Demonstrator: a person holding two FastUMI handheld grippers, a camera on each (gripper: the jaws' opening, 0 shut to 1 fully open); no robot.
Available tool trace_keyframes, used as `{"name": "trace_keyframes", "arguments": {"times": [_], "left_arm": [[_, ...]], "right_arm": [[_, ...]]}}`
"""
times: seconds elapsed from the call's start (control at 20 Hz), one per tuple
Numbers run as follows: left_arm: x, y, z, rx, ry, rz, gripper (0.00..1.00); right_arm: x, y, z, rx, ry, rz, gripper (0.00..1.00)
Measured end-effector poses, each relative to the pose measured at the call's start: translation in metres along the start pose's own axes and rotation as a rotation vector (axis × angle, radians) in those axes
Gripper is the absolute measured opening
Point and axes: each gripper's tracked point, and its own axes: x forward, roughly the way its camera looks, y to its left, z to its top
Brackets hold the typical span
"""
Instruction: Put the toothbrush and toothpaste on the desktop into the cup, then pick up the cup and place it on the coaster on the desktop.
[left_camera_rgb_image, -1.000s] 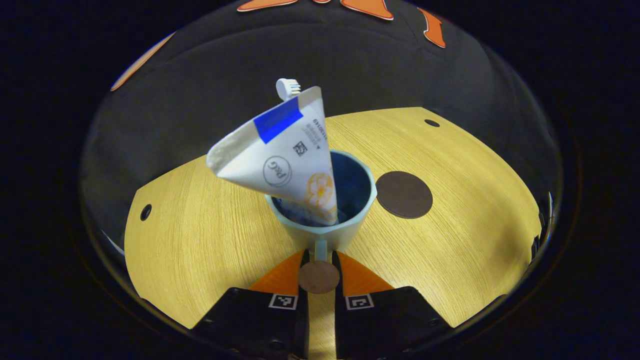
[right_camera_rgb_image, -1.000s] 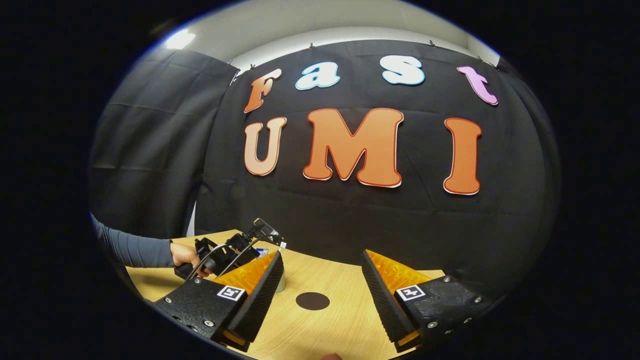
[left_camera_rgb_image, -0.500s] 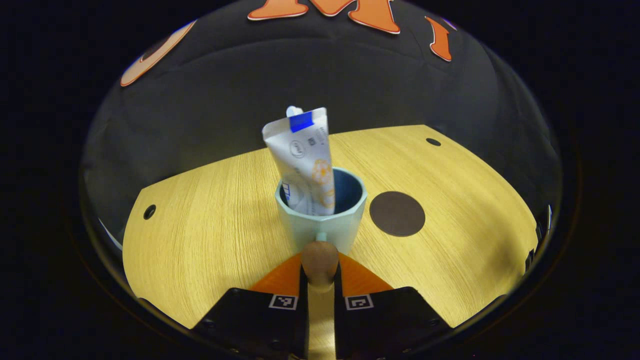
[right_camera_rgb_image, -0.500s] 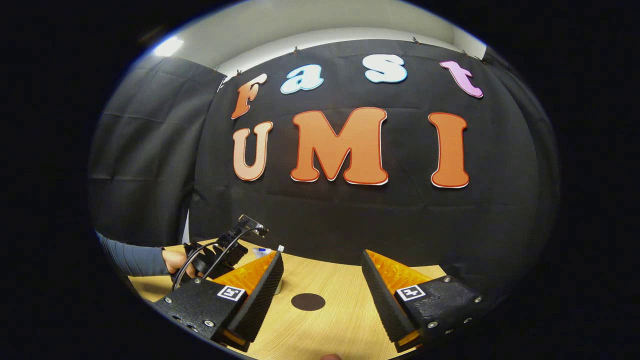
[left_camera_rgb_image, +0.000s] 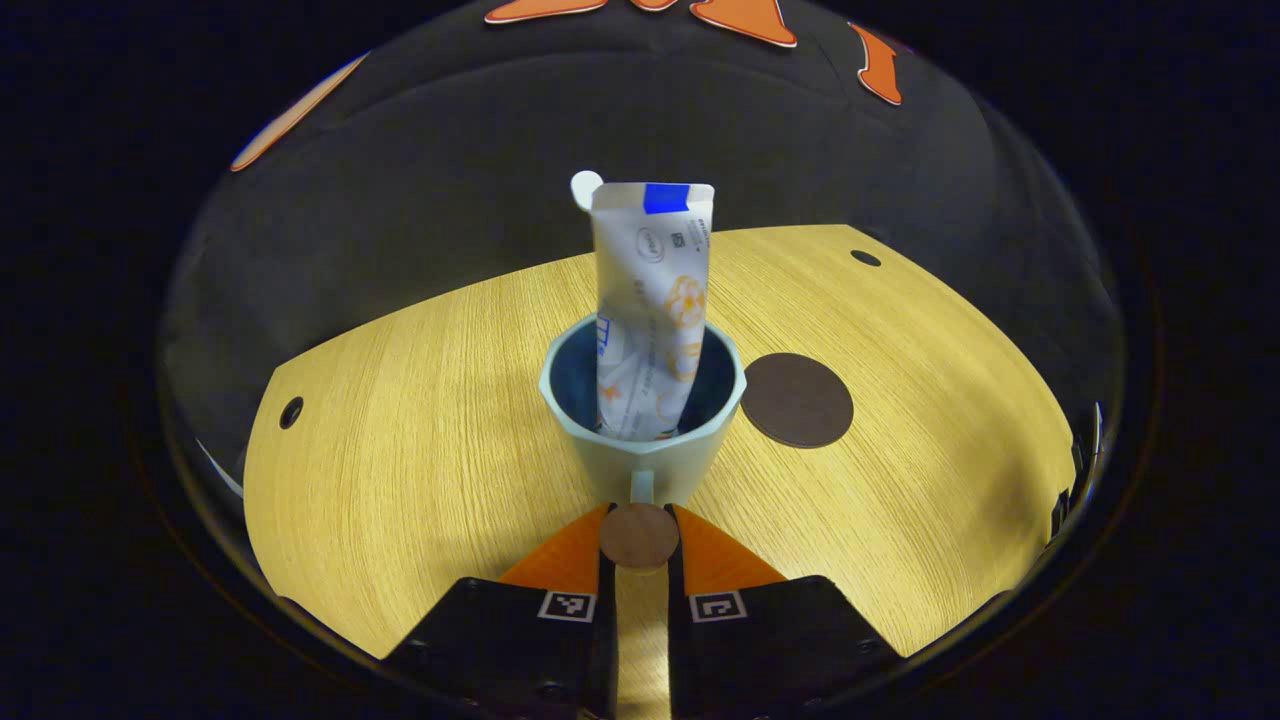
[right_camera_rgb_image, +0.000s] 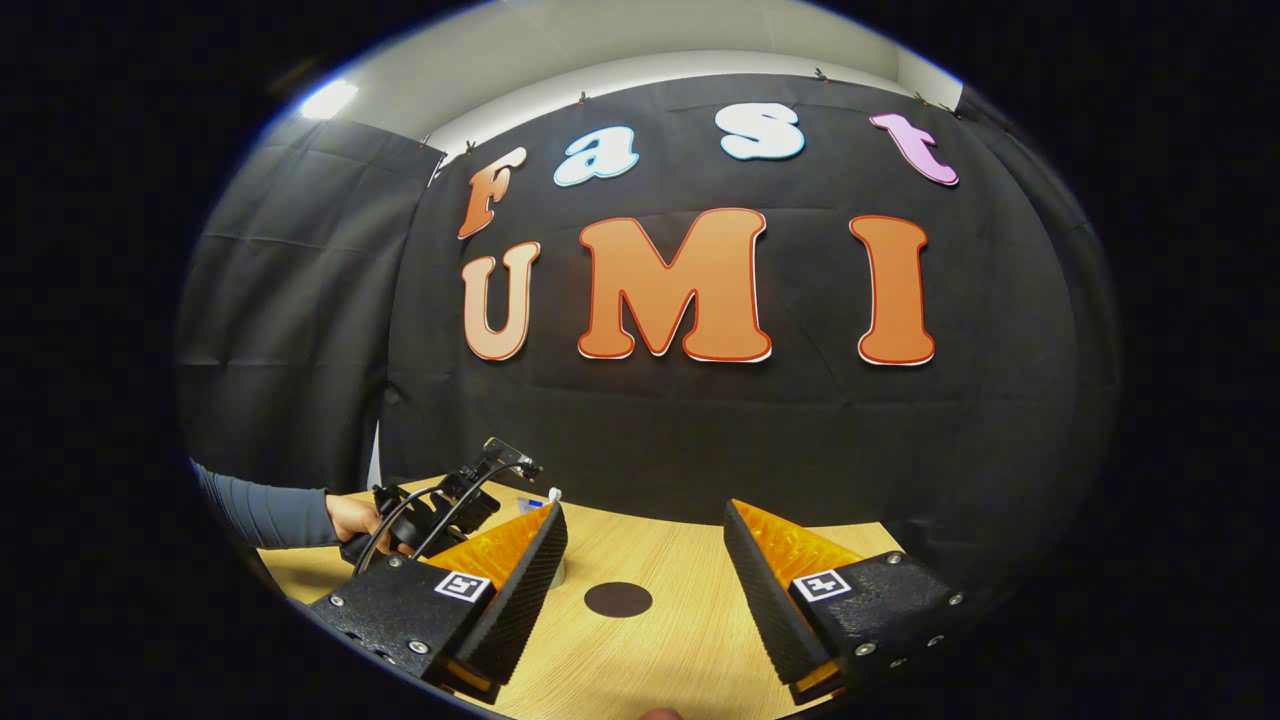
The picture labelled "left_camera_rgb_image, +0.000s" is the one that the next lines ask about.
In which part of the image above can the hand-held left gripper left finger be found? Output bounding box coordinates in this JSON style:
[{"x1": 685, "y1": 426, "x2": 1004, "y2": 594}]
[{"x1": 383, "y1": 503, "x2": 619, "y2": 720}]

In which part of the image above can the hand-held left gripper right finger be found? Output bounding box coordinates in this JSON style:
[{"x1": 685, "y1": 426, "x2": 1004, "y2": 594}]
[{"x1": 666, "y1": 504, "x2": 908, "y2": 720}]

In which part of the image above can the light blue cup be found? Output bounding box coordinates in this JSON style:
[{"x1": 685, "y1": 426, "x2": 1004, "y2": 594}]
[{"x1": 538, "y1": 312, "x2": 748, "y2": 574}]

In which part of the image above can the dark brown coaster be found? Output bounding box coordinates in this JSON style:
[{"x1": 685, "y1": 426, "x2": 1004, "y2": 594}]
[{"x1": 740, "y1": 352, "x2": 855, "y2": 450}]

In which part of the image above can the white toothpaste tube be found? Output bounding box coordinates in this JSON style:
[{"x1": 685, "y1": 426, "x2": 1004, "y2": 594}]
[{"x1": 590, "y1": 182, "x2": 716, "y2": 443}]

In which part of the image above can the wooden desktop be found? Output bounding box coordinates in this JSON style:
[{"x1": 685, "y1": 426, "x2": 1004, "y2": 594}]
[{"x1": 243, "y1": 224, "x2": 1077, "y2": 720}]

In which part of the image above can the black backdrop cloth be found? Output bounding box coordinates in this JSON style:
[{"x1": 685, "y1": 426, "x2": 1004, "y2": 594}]
[{"x1": 160, "y1": 0, "x2": 1126, "y2": 481}]

